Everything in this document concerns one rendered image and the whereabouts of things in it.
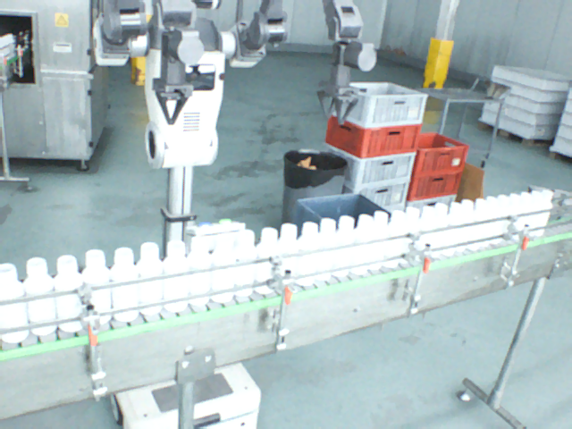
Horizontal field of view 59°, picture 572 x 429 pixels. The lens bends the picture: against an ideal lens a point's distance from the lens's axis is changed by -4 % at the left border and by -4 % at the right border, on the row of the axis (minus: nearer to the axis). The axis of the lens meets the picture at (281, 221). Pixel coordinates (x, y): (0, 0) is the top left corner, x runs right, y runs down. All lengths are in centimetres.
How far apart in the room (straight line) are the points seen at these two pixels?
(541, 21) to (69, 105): 1062
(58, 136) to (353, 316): 379
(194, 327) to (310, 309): 33
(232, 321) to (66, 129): 376
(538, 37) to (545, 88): 493
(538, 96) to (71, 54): 622
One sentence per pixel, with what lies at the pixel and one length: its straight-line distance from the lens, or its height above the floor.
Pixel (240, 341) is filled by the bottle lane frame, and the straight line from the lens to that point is 136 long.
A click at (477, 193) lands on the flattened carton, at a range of 475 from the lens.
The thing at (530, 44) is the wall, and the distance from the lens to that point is 1328.
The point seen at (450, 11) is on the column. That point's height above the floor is 166.
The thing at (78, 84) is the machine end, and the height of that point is 79.
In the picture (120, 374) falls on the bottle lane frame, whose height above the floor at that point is 88.
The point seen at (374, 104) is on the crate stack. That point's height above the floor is 105.
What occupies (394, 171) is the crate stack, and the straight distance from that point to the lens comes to 402.
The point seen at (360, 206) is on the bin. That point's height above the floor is 90.
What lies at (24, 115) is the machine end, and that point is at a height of 50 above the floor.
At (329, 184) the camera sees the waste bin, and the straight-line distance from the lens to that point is 350.
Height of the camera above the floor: 172
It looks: 24 degrees down
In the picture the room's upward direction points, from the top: 7 degrees clockwise
